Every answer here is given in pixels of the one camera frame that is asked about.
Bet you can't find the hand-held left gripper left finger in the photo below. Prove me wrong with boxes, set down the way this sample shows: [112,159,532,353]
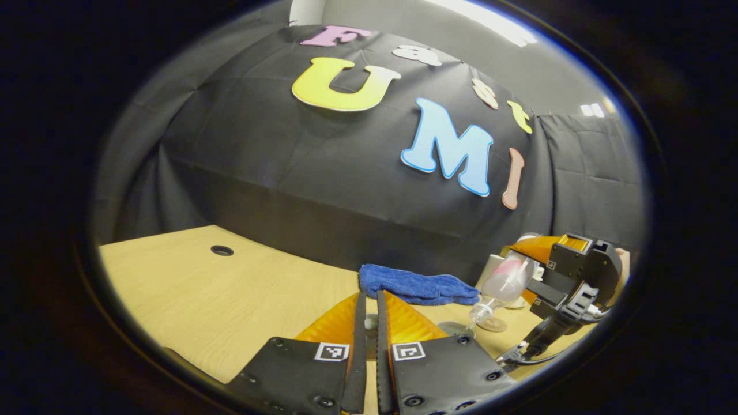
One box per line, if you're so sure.
[228,291,368,414]

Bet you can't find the clear plastic water bottle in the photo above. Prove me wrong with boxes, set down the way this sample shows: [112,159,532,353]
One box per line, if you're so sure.
[467,254,540,333]

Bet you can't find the blue towel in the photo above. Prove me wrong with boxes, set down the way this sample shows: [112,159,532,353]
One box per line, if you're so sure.
[359,264,481,307]

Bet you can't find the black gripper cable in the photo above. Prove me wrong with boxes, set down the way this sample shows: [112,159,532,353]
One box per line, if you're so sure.
[495,343,577,369]

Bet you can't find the small ceiling light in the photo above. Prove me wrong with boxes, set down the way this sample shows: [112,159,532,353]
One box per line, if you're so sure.
[579,98,615,119]

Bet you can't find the black backdrop cloth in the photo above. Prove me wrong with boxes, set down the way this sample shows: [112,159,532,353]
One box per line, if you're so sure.
[92,17,646,289]

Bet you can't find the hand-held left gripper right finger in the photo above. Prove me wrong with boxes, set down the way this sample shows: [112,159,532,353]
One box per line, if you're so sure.
[376,290,517,414]

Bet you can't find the long ceiling light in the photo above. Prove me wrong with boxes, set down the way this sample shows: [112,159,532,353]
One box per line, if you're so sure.
[427,0,538,48]

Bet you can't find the white toaster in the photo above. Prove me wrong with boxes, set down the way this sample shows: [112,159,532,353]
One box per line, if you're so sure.
[476,233,540,310]

